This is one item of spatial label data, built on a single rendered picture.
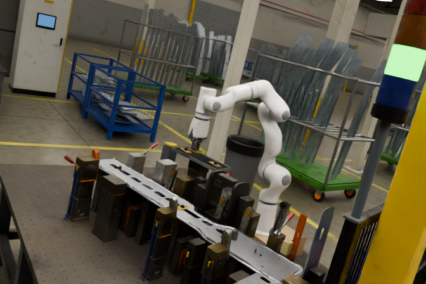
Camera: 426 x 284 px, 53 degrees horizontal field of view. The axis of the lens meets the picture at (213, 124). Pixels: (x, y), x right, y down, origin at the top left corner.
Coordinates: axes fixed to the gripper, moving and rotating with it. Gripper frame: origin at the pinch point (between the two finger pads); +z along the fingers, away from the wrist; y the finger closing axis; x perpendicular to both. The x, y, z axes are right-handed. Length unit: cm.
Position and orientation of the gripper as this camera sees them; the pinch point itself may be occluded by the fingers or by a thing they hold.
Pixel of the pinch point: (195, 146)
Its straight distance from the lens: 226.8
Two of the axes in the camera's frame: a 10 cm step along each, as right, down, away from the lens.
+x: 6.4, 2.8, -7.1
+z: -2.3, 9.6, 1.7
